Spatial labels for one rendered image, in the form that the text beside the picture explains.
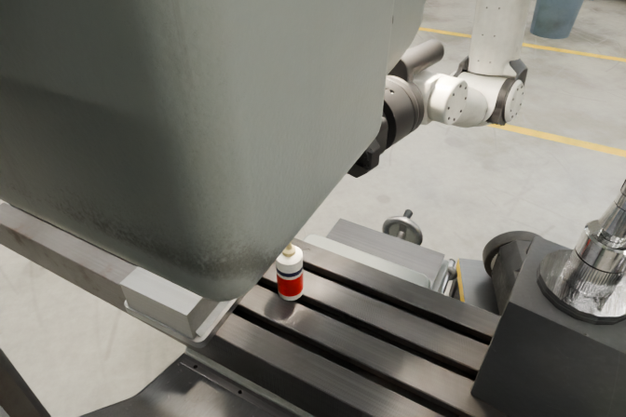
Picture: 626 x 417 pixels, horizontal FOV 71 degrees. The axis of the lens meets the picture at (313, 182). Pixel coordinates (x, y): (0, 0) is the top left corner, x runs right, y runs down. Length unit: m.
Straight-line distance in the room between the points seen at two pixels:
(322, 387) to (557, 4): 4.84
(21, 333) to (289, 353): 1.62
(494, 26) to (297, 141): 0.71
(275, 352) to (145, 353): 1.27
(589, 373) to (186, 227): 0.45
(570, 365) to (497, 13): 0.58
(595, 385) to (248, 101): 0.48
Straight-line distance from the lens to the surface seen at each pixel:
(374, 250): 1.06
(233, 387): 0.72
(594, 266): 0.50
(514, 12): 0.88
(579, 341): 0.52
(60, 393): 1.92
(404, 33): 0.40
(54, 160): 0.22
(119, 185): 0.19
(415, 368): 0.66
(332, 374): 0.64
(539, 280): 0.53
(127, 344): 1.94
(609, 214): 0.48
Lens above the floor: 1.51
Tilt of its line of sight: 37 degrees down
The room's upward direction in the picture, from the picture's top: straight up
